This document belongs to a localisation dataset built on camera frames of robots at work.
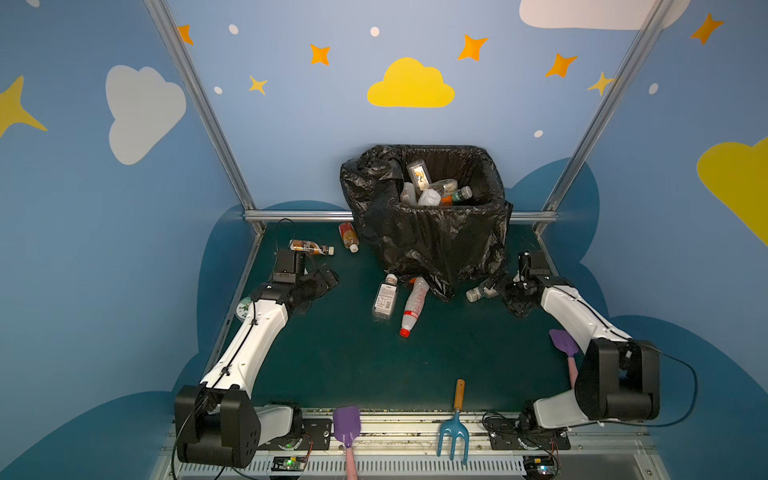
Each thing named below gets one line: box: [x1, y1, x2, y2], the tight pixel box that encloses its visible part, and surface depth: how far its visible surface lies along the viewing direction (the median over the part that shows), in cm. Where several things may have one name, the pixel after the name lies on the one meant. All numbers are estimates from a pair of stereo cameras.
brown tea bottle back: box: [338, 222, 360, 253], surface depth 114 cm
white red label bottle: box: [399, 277, 430, 338], surface depth 95 cm
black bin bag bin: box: [340, 145, 513, 301], surface depth 91 cm
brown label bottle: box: [289, 239, 335, 256], surface depth 112 cm
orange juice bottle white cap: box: [441, 186, 473, 206], surface depth 98 cm
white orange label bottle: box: [400, 182, 417, 206], surface depth 93 cm
